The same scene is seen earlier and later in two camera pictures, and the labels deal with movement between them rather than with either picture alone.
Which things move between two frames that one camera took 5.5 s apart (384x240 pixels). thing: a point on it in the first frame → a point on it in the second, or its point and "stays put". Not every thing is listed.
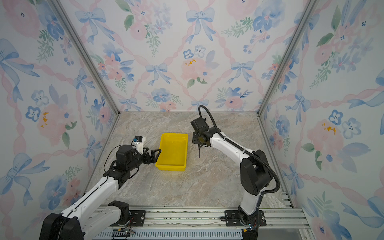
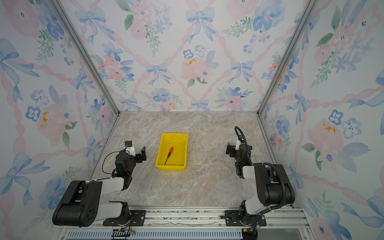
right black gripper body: [196, 138] → [238, 161]
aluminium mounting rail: [282, 223] stays put
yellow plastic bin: [174, 147] stays put
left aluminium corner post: [76, 36] stays put
